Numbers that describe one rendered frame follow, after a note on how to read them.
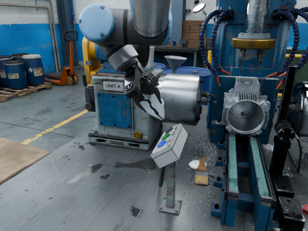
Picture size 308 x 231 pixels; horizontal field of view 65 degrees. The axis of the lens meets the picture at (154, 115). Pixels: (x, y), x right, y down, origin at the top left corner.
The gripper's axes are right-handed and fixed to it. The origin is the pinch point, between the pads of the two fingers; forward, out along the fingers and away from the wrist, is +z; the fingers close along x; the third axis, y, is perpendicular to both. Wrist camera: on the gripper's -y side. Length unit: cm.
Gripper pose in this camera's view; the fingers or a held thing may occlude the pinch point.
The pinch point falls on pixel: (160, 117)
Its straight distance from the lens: 79.5
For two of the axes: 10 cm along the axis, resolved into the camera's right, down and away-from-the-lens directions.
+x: -7.8, 4.6, 4.2
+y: 2.8, -3.5, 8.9
